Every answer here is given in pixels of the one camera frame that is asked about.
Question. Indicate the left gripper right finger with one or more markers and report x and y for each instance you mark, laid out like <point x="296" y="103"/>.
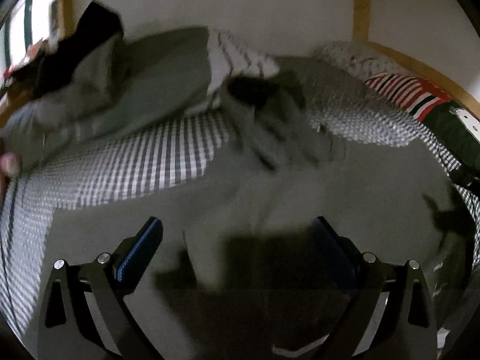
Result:
<point x="389" y="314"/>

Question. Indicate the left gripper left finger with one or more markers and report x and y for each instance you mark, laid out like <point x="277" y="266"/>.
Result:
<point x="67" y="328"/>

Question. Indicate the grey PCMY zip hoodie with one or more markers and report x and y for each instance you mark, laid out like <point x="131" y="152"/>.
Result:
<point x="293" y="244"/>

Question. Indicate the black white checkered bedsheet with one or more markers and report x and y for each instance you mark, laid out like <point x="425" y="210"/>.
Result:
<point x="131" y="157"/>

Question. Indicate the dark green printed cloth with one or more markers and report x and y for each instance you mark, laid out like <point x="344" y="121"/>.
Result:
<point x="458" y="131"/>

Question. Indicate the red white striped cloth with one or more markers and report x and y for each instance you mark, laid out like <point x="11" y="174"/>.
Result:
<point x="415" y="95"/>

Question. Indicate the grey folded blanket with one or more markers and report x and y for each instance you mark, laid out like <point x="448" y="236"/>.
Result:
<point x="168" y="74"/>

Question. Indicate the black garment on bed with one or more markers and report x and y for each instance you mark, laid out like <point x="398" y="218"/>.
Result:
<point x="51" y="71"/>

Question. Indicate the dotted white pillow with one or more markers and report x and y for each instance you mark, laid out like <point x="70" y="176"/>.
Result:
<point x="359" y="60"/>

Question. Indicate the striped white pillow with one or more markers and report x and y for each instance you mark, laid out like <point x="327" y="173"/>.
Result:
<point x="230" y="57"/>

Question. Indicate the wooden bunk bed frame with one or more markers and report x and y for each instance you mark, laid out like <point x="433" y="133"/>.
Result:
<point x="433" y="37"/>

